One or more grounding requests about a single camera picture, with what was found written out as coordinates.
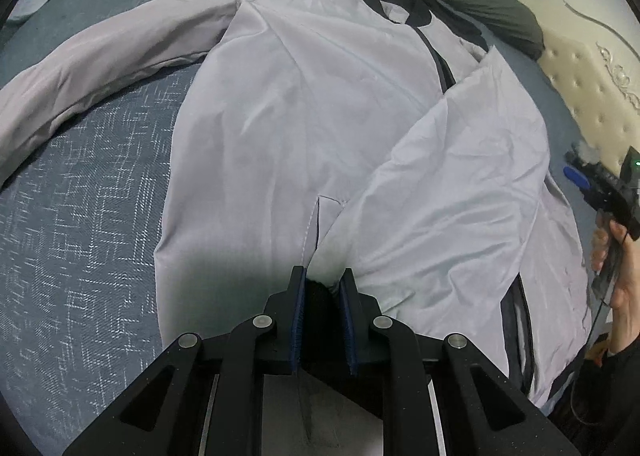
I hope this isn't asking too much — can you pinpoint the cream tufted headboard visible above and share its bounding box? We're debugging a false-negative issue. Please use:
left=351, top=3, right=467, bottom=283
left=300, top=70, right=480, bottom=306
left=519, top=0, right=639, bottom=174

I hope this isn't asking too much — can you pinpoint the grey and black jacket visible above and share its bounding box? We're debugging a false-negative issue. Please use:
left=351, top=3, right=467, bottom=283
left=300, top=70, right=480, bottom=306
left=1, top=0, right=590, bottom=405

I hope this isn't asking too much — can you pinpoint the person's right hand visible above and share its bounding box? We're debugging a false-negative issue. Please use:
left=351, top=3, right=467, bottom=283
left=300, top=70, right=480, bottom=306
left=591, top=217, right=639, bottom=355

